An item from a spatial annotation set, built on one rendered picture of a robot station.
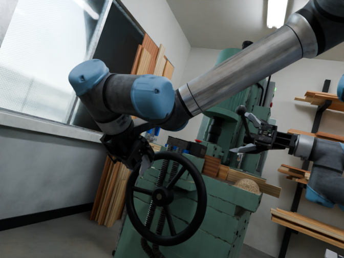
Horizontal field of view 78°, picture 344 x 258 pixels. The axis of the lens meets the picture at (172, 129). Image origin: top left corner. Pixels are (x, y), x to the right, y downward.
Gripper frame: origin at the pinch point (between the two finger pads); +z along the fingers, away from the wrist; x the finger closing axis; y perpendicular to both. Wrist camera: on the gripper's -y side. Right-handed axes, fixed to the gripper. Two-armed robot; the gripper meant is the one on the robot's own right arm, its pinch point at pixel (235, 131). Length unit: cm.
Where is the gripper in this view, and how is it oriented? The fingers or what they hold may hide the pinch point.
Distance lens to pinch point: 83.8
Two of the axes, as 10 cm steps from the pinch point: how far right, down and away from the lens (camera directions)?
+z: -8.5, -2.4, 4.7
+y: -4.1, -2.5, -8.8
